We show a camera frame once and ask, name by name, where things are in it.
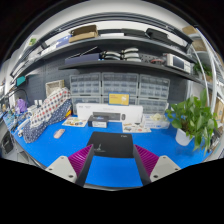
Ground picture card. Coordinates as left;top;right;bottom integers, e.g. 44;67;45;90
63;117;87;127
122;123;151;133

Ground grey drawer cabinet left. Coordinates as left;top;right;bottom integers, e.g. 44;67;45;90
70;73;101;104

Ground stacked white black items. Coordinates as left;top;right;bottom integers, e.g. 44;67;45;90
101;47;141;62

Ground dark upper shelf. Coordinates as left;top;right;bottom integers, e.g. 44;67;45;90
10;36;194;79

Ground grey drawer cabinet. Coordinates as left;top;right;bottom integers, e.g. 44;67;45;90
70;73;101;104
102;72;138;105
138;74;170;114

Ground white blue box right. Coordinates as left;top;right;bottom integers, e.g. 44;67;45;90
142;113;170;129

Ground white keyboard box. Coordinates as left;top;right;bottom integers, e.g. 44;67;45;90
76;103;143;123

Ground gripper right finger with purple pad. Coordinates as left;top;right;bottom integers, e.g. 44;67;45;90
133;145;180;185

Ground dark blue flat box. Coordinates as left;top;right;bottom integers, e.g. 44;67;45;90
65;47;102;65

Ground picture card right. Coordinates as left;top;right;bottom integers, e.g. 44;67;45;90
122;123;151;133

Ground white electronic instrument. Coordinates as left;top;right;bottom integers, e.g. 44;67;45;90
166;54;191;73

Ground brown cardboard box on shelf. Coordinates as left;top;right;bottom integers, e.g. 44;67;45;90
69;25;98;43

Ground white plant pot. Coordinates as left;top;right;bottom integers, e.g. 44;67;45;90
175;129;191;146

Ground green potted plant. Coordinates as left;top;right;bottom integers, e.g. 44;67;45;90
166;89;218;153

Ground picture card left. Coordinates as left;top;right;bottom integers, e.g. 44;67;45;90
63;117;87;127

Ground purple plush toy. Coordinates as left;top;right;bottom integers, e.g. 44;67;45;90
15;99;27;114

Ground black mouse pad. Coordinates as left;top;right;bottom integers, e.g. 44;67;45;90
88;131;133;158

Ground patterned fabric bundle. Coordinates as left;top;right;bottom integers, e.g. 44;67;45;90
23;87;72;143

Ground grey drawer cabinet right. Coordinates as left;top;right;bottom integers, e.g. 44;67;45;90
138;74;170;114

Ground dark shelf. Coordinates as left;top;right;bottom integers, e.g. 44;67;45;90
59;60;199;83
10;36;194;79

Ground yellow card box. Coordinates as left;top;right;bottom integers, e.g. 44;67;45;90
109;93;129;106

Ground white wicker basket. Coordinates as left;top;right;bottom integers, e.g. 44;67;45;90
45;80;64;97

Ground beige computer mouse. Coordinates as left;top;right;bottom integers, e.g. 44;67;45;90
53;129;65;139

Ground black case on shelf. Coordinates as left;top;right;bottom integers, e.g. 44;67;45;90
146;28;168;41

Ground small black box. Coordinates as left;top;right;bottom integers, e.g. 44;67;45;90
88;115;108;128

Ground dark lower shelf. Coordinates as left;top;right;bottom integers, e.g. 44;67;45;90
59;60;199;83

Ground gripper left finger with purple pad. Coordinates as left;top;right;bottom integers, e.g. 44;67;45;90
46;144;94;187

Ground grey drawer cabinet middle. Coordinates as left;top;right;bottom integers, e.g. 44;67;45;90
102;72;138;105

